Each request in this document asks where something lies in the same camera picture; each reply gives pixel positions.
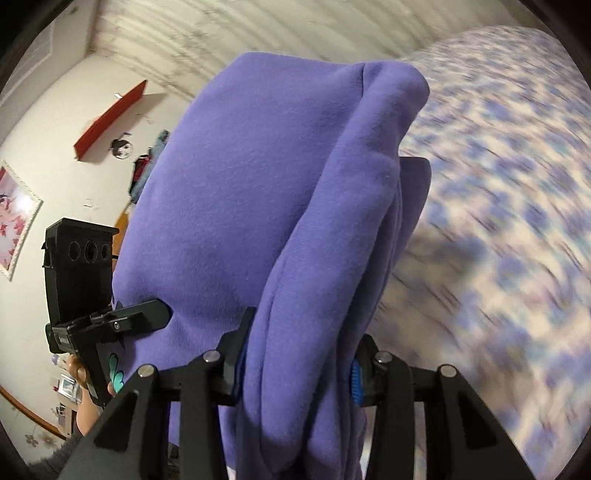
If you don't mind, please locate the face wall sticker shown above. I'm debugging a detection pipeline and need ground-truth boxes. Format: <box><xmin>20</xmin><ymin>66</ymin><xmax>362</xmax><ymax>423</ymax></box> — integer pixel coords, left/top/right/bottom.
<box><xmin>110</xmin><ymin>137</ymin><xmax>136</xmax><ymax>161</ymax></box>

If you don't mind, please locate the purple floral blanket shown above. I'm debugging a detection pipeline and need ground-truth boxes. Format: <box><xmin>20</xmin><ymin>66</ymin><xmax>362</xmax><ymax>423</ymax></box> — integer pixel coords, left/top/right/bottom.
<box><xmin>360</xmin><ymin>25</ymin><xmax>591</xmax><ymax>480</ymax></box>

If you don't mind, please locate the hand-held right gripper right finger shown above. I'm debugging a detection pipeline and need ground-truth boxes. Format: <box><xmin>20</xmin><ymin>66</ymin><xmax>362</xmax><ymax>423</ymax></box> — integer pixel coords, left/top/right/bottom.
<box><xmin>350</xmin><ymin>334</ymin><xmax>539</xmax><ymax>480</ymax></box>

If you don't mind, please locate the red wall shelf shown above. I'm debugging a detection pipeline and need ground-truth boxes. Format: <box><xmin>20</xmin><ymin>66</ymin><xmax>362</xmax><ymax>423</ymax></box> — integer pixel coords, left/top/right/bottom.
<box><xmin>73</xmin><ymin>79</ymin><xmax>149</xmax><ymax>162</ymax></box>

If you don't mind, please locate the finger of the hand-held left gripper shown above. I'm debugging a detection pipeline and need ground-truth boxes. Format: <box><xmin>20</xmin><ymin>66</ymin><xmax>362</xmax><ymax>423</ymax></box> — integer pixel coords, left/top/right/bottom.
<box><xmin>89</xmin><ymin>298</ymin><xmax>173</xmax><ymax>339</ymax></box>

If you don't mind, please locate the person's left forearm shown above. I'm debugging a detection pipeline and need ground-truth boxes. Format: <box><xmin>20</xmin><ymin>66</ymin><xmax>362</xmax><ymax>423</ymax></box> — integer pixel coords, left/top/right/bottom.
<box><xmin>28</xmin><ymin>411</ymin><xmax>102</xmax><ymax>480</ymax></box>

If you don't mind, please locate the purple zip hoodie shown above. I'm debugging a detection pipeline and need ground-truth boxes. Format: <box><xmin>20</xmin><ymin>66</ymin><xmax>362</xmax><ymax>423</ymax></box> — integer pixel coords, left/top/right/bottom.
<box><xmin>108</xmin><ymin>51</ymin><xmax>431</xmax><ymax>480</ymax></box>

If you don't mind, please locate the wooden headboard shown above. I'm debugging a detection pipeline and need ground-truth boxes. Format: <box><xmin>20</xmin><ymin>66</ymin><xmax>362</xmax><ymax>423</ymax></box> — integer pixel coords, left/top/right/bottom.
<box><xmin>113</xmin><ymin>209</ymin><xmax>133</xmax><ymax>241</ymax></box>

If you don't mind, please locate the white curtain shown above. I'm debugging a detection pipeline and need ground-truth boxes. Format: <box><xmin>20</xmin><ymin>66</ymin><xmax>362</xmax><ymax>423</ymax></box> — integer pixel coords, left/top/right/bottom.
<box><xmin>90</xmin><ymin>0</ymin><xmax>509</xmax><ymax>101</ymax></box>

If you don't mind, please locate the person's left hand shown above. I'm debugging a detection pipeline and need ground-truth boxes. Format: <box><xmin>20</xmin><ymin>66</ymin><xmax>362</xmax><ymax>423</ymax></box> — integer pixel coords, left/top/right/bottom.
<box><xmin>66</xmin><ymin>356</ymin><xmax>117</xmax><ymax>423</ymax></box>

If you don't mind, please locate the framed pink wall picture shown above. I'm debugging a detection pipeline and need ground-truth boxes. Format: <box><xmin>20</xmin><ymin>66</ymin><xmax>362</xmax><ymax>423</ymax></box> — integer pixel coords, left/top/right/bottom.
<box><xmin>0</xmin><ymin>160</ymin><xmax>44</xmax><ymax>281</ymax></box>

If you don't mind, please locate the pile of dark clothes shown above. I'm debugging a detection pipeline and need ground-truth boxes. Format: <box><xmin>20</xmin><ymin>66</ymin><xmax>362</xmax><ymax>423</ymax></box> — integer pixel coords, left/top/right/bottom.
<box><xmin>128</xmin><ymin>130</ymin><xmax>170</xmax><ymax>205</ymax></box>

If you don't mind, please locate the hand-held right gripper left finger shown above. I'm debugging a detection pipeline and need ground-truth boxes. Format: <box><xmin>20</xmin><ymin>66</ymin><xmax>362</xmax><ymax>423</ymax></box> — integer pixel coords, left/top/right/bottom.
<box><xmin>58</xmin><ymin>306</ymin><xmax>257</xmax><ymax>480</ymax></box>

